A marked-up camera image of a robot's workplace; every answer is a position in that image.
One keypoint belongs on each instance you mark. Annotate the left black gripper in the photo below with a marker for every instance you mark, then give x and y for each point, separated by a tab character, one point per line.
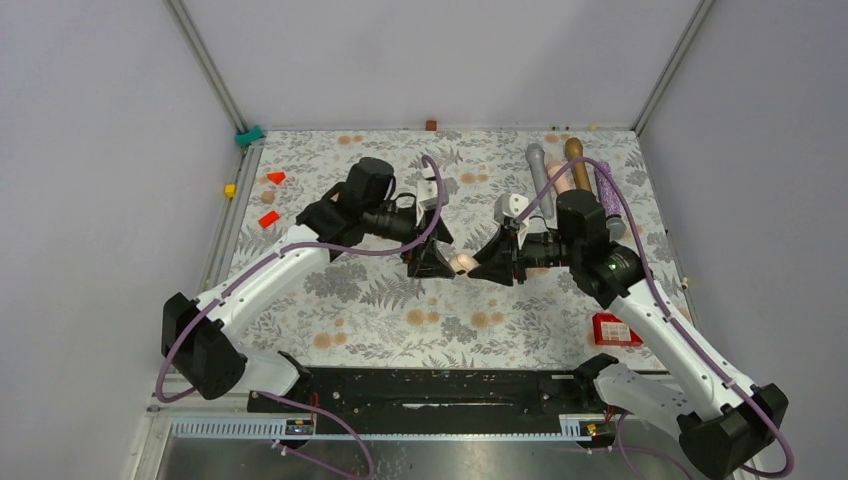
430	260

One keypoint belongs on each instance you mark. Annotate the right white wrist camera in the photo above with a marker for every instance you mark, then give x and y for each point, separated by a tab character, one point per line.
510	212

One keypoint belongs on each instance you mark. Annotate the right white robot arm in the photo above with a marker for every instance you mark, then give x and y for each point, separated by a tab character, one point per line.
719	415

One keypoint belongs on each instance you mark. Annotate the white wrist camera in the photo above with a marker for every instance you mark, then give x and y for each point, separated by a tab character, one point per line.
426	194
510	212

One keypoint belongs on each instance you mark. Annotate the teal clamp block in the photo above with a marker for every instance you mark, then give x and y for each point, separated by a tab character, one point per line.
245	139

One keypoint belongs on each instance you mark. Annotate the purple glitter toy microphone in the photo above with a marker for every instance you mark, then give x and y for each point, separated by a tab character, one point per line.
609	200

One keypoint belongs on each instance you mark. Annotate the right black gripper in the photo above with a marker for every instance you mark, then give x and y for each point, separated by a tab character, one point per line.
495	258

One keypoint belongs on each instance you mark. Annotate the red block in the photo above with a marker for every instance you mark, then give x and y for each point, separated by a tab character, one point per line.
269	219

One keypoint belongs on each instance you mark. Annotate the aluminium frame rail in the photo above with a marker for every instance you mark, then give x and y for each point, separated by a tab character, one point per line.
195	43

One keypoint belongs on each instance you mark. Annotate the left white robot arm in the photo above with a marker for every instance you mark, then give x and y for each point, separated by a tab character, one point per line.
358	216

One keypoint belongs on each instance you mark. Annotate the floral patterned mat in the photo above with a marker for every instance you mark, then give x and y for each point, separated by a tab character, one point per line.
366	311

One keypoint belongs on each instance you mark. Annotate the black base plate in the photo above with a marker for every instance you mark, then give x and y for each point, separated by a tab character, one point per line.
454	402

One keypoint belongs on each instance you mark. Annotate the red plastic box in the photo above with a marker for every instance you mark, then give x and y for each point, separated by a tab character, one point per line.
608	330

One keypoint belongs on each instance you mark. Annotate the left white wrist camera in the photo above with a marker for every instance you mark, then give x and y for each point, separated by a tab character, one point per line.
426	194

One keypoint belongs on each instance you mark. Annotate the gold toy microphone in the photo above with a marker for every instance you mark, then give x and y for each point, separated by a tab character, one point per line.
573	148

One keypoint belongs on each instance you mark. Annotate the pink toy microphone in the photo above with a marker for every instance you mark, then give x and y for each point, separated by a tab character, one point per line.
561	176

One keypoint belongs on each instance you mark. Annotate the pink earbud charging case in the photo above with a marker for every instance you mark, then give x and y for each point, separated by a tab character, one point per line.
463	264

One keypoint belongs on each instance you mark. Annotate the orange triangular block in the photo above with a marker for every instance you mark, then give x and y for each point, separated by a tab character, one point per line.
276	177

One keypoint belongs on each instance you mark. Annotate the grey toy microphone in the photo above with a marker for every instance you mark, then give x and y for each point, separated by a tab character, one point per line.
535	157

